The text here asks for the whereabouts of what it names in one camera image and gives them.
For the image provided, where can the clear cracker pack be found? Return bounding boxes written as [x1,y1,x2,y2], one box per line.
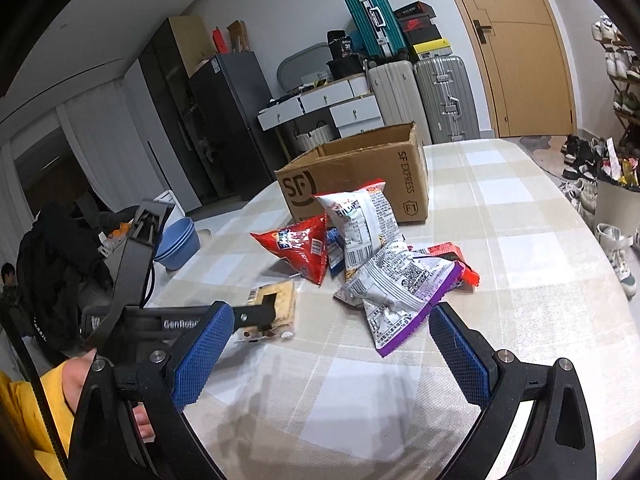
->
[235,280,296,342]

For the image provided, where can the red puffed snack bag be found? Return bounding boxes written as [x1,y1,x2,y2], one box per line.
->
[250,214,328,285]

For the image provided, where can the blue cookie pack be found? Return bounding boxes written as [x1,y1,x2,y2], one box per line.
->
[326,226,345,278]

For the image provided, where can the purple grape candy bag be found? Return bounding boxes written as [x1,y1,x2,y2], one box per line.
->
[334,240,463,358]

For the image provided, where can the red oreo cookie pack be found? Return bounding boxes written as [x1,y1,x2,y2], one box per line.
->
[408,242,480,289]

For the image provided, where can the white red noodle snack bag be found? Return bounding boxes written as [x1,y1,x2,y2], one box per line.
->
[314,180,401,280]

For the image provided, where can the yellow sleeve forearm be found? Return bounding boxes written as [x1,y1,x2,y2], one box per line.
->
[1,365,74,479]

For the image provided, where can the person's left hand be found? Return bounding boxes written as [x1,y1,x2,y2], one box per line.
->
[62,349,156,443]

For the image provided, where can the checkered tablecloth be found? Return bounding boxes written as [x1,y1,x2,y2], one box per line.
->
[144,136,640,480]

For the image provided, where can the blue bowls stack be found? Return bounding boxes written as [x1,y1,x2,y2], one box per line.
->
[154,217,201,272]

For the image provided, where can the dark refrigerator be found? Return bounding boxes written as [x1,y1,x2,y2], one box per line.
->
[190,51,288,200]

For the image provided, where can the woven laundry basket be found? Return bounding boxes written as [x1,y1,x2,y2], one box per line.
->
[294,124,336,154]

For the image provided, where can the SF cardboard box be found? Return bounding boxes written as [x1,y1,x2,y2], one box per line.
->
[276,122,428,223]

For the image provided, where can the white trash bin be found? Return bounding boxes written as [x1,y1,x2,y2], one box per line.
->
[594,170,640,237]

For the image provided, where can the white drawer desk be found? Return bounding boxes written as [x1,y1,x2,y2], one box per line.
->
[257,74,384,158]

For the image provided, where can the grey oval mirror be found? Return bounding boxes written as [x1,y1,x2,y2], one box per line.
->
[277,42,332,92]

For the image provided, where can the silver suitcase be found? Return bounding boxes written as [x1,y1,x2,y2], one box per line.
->
[413,55,480,144]

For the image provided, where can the beige suitcase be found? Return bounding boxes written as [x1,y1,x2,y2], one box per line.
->
[367,61,432,145]

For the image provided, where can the teal suitcase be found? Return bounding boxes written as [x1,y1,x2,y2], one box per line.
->
[344,0,408,62]

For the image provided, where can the stacked shoe boxes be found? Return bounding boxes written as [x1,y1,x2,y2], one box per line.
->
[394,1,452,63]

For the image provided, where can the wooden door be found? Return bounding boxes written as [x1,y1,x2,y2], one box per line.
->
[454,0,576,138]

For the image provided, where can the shoe rack with shoes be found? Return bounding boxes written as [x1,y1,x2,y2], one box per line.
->
[591,15,639,158]

